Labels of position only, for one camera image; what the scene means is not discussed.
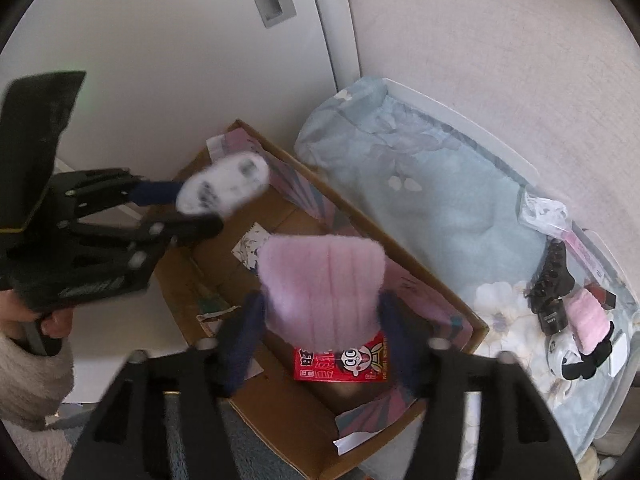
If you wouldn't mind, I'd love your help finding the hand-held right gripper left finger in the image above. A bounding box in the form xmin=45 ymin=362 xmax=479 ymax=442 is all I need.
xmin=62 ymin=290 xmax=268 ymax=480

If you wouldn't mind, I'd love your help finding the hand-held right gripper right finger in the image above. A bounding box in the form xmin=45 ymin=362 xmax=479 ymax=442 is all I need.
xmin=377 ymin=292 xmax=583 ymax=480

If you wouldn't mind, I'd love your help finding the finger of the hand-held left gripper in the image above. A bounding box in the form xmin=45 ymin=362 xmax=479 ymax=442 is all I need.
xmin=65 ymin=167 xmax=187 ymax=222
xmin=67 ymin=212 xmax=224 ymax=272

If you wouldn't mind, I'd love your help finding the white black fluffy plush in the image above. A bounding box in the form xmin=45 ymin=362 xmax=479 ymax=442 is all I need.
xmin=176 ymin=152 xmax=271 ymax=218
xmin=546 ymin=327 xmax=608 ymax=381

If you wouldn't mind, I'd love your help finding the pink fluffy sock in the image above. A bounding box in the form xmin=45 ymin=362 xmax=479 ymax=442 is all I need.
xmin=567 ymin=289 xmax=613 ymax=357
xmin=256 ymin=232 xmax=388 ymax=358

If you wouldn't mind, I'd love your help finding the cardboard box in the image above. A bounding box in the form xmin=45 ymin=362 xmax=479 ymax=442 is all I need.
xmin=150 ymin=119 xmax=490 ymax=480

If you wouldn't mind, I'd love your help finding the clear plastic bag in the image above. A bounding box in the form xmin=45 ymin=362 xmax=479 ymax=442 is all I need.
xmin=517 ymin=187 xmax=571 ymax=238

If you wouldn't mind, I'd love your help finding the dark red lip gloss tube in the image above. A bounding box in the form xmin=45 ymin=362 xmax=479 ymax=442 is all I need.
xmin=585 ymin=282 xmax=618 ymax=311

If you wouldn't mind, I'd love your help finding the clear plastic storage bin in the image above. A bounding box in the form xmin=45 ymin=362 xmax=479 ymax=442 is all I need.
xmin=295 ymin=76 xmax=640 ymax=466

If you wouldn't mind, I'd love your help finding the person's left forearm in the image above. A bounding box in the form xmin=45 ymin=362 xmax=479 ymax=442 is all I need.
xmin=0 ymin=332 xmax=75 ymax=433

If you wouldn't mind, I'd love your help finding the person's left hand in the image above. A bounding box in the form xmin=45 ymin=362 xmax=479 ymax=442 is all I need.
xmin=0 ymin=290 xmax=75 ymax=346

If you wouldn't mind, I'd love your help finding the illustrated sticker card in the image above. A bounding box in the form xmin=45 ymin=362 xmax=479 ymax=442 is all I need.
xmin=232 ymin=224 xmax=273 ymax=267

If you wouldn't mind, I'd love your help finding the red snack packet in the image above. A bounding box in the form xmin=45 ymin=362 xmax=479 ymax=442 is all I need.
xmin=292 ymin=332 xmax=386 ymax=386

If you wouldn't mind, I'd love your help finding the white paper slip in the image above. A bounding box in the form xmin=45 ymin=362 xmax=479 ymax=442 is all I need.
xmin=332 ymin=430 xmax=373 ymax=456

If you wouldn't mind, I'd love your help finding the small black bottle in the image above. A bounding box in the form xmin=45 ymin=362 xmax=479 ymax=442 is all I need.
xmin=537 ymin=300 xmax=568 ymax=336

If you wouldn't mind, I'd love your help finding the black hair claw clip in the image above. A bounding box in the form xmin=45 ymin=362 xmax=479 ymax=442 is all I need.
xmin=525 ymin=240 xmax=576 ymax=316

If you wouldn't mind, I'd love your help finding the pink lip gloss tube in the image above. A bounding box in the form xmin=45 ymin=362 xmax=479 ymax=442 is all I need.
xmin=560 ymin=230 xmax=608 ymax=281

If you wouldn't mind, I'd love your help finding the small white box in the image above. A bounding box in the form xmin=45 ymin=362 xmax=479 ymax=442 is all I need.
xmin=609 ymin=332 xmax=636 ymax=377

